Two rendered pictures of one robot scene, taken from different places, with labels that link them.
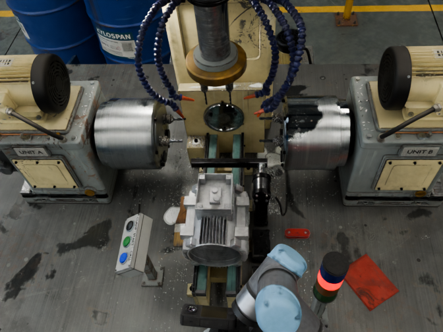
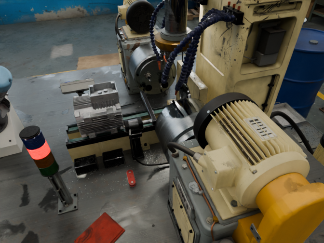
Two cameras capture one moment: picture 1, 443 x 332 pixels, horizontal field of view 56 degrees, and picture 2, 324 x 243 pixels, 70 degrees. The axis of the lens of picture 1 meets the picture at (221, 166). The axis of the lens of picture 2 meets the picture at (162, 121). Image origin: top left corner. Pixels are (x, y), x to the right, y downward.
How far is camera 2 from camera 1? 1.12 m
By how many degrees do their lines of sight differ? 45
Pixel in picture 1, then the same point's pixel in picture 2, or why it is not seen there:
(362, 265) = (113, 228)
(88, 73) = not seen: hidden behind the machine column
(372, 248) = (132, 235)
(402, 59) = (222, 97)
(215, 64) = (162, 32)
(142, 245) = (75, 86)
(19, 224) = (109, 75)
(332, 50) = not seen: outside the picture
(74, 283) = not seen: hidden behind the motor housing
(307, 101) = (196, 106)
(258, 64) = (222, 80)
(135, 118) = (145, 52)
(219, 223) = (85, 101)
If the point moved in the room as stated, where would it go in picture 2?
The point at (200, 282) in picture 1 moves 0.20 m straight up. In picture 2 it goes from (73, 128) to (61, 95)
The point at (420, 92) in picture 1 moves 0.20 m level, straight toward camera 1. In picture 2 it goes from (213, 141) to (134, 132)
